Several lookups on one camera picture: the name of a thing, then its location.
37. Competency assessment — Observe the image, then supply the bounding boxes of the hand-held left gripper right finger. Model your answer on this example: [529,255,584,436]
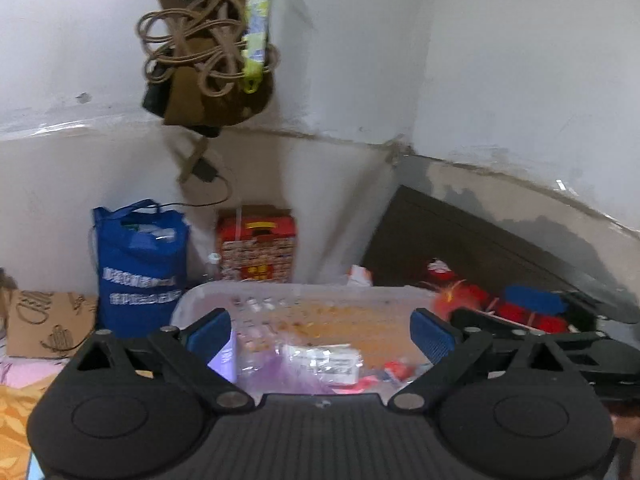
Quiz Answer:
[389,309,573,413]

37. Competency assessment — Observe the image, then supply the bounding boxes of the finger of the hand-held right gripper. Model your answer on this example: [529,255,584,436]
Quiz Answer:
[449,307,538,338]
[502,285,601,322]

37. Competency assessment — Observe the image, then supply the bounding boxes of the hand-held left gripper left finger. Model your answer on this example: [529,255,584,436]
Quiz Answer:
[75,309,253,413]

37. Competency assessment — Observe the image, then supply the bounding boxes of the red candy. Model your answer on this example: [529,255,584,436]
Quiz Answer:
[432,282,491,317]

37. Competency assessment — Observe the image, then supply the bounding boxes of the clear plastic basket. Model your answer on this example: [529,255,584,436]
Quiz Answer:
[170,282,441,396]

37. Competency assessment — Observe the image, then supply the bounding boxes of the white packet with barcode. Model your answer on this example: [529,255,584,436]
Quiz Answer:
[282,344,363,387]

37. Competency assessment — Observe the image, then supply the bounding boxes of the red plush toys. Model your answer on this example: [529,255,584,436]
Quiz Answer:
[427,257,571,335]

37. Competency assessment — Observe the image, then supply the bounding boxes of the clear plastic bottle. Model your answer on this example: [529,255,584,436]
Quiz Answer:
[202,252,223,286]

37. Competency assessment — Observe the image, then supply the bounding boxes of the dark wooden headboard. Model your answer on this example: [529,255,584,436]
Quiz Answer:
[360,185,640,346]

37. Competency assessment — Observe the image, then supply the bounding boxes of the blue tote bag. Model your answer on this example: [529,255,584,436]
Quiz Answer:
[91,200,192,338]

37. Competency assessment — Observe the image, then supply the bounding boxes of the red gift box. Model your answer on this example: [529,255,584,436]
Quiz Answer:
[216,206,297,283]

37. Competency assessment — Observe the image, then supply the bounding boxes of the printed cardboard box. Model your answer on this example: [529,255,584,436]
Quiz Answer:
[6,289,100,360]

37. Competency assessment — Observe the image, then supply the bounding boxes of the pink blanket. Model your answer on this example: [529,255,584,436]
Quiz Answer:
[0,357,66,391]

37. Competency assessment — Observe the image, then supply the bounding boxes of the orange patterned blanket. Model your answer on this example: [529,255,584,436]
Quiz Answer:
[0,385,51,480]

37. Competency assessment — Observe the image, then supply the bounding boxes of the brown hanging bag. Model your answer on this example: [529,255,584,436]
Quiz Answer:
[142,0,276,138]

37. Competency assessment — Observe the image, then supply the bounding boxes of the black charger with cable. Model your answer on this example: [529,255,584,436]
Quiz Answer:
[160,157,235,208]

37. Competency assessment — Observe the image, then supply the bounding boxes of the coiled tan rope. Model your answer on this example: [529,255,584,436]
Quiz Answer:
[137,0,278,98]

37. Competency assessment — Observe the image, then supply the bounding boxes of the yellow-green printed strap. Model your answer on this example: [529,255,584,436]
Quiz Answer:
[242,0,278,93]

